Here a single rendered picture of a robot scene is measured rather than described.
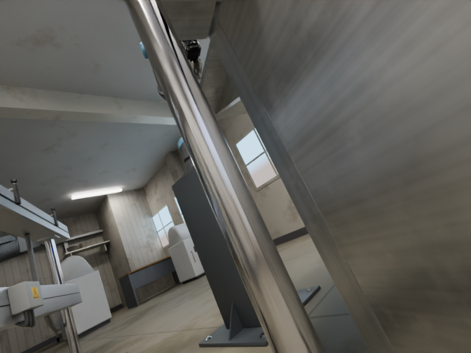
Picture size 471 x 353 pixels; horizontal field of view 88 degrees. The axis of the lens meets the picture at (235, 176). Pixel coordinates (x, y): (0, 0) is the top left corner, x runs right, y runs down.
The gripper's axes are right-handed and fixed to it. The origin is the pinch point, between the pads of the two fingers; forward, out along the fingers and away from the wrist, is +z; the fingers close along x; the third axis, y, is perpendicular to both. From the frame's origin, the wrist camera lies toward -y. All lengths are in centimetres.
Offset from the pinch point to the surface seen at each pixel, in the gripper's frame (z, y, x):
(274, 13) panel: 38, 59, -12
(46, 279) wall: -45, -735, -281
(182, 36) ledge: 21.0, 39.8, -19.7
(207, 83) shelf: 21.0, 21.7, -9.1
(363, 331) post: 93, 40, -12
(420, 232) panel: 78, 60, -12
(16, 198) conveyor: 17, -38, -82
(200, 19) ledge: 21, 44, -16
